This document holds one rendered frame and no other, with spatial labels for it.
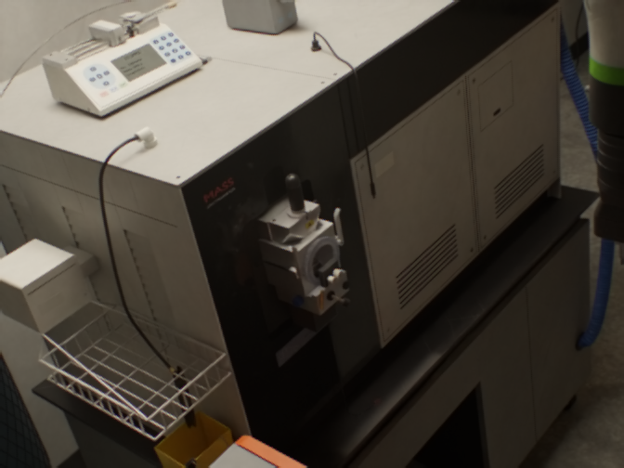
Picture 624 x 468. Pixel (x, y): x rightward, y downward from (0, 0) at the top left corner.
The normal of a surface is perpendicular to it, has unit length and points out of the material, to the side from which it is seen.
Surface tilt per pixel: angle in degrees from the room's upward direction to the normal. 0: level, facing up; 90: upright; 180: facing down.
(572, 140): 0
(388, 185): 90
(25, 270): 0
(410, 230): 90
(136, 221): 90
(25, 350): 90
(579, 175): 0
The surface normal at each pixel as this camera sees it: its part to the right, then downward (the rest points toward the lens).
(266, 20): -0.64, 0.51
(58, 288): 0.75, 0.25
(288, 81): -0.18, -0.82
